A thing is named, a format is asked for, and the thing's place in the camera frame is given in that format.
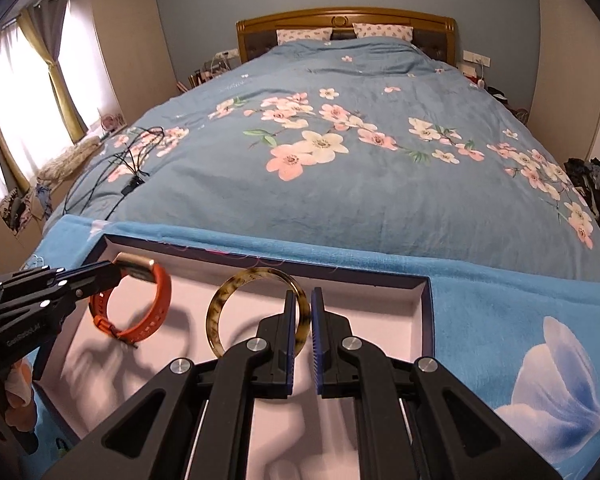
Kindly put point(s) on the wooden bed headboard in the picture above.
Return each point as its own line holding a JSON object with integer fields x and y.
{"x": 434, "y": 34}

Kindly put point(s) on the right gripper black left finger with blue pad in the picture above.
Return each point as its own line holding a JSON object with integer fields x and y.
{"x": 192, "y": 420}

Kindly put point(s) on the light blue floral blanket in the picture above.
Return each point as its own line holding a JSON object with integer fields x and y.
{"x": 528, "y": 345}

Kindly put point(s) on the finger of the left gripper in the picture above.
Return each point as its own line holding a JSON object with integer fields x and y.
{"x": 85, "y": 281}

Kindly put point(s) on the white wall socket panel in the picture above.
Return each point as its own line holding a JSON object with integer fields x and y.
{"x": 479, "y": 59}

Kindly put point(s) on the grey and olive curtains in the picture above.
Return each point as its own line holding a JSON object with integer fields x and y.
{"x": 39, "y": 119}

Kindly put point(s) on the blue floral duvet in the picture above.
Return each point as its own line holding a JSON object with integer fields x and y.
{"x": 364, "y": 144}

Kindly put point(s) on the floral pillow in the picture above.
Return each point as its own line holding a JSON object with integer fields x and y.
{"x": 283, "y": 36}
{"x": 396, "y": 31}

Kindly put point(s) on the left floral pillow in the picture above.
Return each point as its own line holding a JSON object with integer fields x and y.
{"x": 283, "y": 36}

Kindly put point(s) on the right floral pillow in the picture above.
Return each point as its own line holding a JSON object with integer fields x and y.
{"x": 396, "y": 31}

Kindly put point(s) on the cluttered left nightstand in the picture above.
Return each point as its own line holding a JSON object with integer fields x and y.
{"x": 221, "y": 63}

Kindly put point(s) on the fluffy window seat cushion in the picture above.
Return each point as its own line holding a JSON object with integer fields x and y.
{"x": 58, "y": 169}

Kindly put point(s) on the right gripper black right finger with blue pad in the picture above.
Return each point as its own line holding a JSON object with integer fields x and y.
{"x": 414, "y": 420}

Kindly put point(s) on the dark blue shallow box tray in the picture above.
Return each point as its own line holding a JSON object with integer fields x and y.
{"x": 88, "y": 374}

